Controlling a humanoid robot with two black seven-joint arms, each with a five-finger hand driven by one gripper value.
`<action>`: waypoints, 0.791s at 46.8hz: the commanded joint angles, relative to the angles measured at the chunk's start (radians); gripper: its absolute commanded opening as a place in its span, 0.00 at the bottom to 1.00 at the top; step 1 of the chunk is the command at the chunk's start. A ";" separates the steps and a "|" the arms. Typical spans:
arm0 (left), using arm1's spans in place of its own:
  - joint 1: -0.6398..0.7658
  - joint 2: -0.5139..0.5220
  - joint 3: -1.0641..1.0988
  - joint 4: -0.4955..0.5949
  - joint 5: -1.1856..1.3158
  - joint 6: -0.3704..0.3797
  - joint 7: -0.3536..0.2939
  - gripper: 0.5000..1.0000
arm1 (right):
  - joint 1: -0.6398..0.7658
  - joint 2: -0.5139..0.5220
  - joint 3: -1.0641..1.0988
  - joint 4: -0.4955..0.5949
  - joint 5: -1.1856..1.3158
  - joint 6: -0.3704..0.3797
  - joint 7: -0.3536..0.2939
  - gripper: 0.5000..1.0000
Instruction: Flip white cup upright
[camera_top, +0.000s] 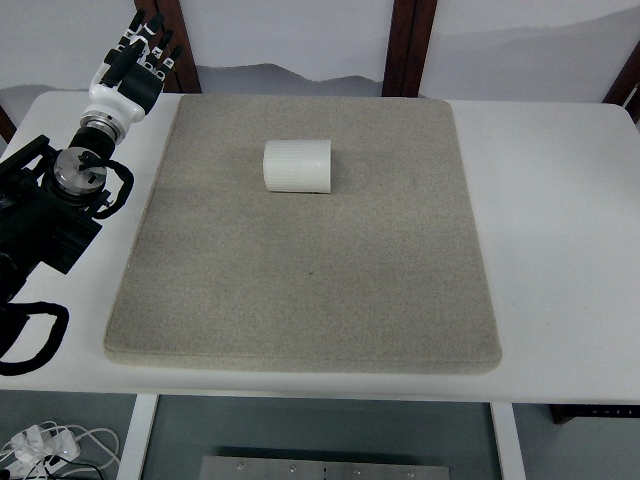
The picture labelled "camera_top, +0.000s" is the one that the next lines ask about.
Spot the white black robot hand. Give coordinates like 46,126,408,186
82,10,183,126

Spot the white ribbed cup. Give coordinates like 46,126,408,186
263,139,331,194

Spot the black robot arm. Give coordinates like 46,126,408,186
1,10,182,312

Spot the grey felt mat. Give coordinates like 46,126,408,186
104,95,502,374

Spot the white table leg left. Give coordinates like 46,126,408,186
116,394,159,480

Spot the white table leg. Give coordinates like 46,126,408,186
116,394,159,480
490,402,526,480

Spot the white table leg right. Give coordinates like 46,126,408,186
490,402,526,480

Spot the dark wooden furniture foot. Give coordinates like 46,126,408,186
549,404,640,424

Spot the dark wooden frame post left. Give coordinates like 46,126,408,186
133,0,202,94

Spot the dark wooden frame post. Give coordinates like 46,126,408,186
381,0,438,98
133,0,202,94
602,45,639,123

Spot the dark wooden frame post centre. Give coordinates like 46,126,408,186
381,0,438,98

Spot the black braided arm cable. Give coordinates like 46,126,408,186
0,301,70,377

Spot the white power strip with cables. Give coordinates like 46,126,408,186
1,420,121,479

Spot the metal base plate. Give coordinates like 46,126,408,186
199,456,450,480

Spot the dark wooden frame post right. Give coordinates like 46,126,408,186
602,45,639,123

